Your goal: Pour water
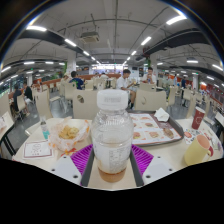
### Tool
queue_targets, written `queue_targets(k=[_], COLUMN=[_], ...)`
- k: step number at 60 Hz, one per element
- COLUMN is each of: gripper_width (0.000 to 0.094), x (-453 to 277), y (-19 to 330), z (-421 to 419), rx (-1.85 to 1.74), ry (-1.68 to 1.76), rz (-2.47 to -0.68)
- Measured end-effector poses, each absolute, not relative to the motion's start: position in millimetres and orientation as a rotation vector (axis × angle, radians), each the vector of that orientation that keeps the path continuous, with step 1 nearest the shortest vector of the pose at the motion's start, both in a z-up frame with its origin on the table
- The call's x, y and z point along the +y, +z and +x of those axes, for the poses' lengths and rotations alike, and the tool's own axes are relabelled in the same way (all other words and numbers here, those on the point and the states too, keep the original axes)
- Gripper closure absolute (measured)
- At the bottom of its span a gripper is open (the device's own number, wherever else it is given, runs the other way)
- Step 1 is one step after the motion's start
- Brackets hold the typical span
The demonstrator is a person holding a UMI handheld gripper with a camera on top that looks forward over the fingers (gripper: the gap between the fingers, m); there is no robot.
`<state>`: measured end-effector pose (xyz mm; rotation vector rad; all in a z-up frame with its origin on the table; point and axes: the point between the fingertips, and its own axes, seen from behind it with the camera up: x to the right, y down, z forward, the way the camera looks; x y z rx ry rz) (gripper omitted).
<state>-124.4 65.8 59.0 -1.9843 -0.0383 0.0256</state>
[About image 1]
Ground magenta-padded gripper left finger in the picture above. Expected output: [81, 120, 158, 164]
[52, 143, 98, 188]

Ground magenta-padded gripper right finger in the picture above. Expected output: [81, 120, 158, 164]
[129, 143, 174, 187]

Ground clear white-capped drink bottle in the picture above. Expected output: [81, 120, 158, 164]
[90, 89, 135, 184]

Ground clear plastic bag with food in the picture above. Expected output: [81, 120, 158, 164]
[48, 117, 92, 154]

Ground white printed card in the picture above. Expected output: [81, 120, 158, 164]
[22, 139, 54, 160]

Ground dark brown food tray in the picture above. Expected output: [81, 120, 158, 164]
[126, 109, 185, 148]

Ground small clear sanitizer bottle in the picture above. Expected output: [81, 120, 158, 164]
[39, 115, 51, 140]

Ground crumpled white napkin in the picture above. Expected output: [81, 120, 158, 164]
[153, 107, 171, 123]

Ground pale yellow mug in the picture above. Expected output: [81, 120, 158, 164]
[183, 134, 214, 167]

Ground beige cafeteria chairs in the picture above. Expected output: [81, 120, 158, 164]
[0, 78, 224, 134]

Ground flat round red coaster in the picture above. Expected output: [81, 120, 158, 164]
[207, 145, 215, 158]

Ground white flyer with stickers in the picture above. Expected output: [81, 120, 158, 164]
[182, 127, 223, 151]

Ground person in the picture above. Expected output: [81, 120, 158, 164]
[116, 68, 138, 109]
[22, 83, 34, 105]
[10, 84, 24, 114]
[141, 66, 158, 85]
[179, 76, 188, 100]
[68, 70, 86, 91]

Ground ceiling strip lights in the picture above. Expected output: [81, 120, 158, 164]
[0, 14, 224, 84]

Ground ceiling air conditioner unit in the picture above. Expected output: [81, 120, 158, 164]
[80, 31, 100, 44]

